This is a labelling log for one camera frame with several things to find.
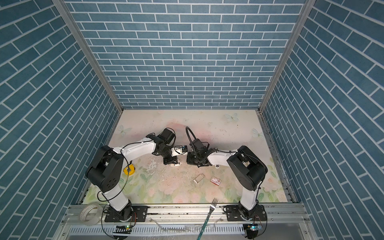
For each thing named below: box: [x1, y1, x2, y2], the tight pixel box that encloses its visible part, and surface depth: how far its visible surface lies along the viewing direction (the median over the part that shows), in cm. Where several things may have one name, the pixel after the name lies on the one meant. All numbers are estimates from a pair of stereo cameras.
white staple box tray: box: [193, 173, 205, 184], surface depth 88 cm
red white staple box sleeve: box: [210, 176, 222, 186], surface depth 86 cm
